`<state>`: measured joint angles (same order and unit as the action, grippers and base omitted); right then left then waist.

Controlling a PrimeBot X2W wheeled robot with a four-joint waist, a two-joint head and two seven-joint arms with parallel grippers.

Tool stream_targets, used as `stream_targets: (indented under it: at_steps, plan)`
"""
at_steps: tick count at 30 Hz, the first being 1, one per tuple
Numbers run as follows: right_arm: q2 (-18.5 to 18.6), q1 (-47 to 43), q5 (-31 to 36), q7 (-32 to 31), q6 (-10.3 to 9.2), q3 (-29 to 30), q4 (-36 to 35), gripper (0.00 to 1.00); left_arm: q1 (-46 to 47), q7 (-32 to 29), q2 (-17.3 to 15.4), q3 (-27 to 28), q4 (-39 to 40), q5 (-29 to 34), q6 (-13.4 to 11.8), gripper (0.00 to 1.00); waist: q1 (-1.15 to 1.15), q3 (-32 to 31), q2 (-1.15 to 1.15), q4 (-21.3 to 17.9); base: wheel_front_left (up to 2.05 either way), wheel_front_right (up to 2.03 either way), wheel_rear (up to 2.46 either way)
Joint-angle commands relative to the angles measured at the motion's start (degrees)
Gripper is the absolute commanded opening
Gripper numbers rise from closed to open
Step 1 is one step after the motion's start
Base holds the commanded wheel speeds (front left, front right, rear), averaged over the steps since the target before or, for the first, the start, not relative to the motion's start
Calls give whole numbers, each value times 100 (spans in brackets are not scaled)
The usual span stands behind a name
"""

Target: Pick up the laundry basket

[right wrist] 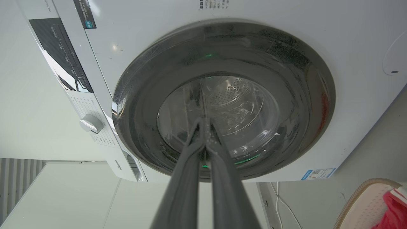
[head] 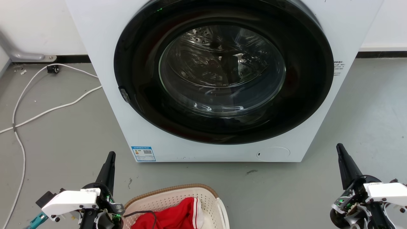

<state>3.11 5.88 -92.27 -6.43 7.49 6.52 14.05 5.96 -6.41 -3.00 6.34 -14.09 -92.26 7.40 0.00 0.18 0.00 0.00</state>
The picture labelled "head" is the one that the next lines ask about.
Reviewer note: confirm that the grey wall pipe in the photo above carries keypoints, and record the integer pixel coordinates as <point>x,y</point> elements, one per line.
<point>19,54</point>

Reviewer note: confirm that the small black caster wheel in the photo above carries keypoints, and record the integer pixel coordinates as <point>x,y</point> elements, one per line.
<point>53,69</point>

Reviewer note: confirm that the white front-load washing machine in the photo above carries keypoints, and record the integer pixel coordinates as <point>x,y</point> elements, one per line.
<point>105,47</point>

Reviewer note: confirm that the grey door latch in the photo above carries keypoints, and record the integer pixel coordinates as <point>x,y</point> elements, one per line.
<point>124,95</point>

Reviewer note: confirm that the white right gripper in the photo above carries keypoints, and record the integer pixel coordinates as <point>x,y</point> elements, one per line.
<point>381,197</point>

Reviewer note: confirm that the blue energy label sticker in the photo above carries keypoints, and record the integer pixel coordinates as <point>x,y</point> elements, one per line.
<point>143,153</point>

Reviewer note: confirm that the black round washer door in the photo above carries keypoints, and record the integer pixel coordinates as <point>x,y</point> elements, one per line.
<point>143,79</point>

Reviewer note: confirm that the red garment with white stripes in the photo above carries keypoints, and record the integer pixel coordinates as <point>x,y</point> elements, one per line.
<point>175,218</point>

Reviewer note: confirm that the round white filter cover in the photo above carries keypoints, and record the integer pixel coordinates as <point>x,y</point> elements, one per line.
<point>273,154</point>

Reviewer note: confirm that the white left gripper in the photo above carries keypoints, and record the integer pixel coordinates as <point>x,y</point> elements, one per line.
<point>70,201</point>

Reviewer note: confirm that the cream plastic laundry basket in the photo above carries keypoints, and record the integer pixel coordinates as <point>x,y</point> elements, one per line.
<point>168,197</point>

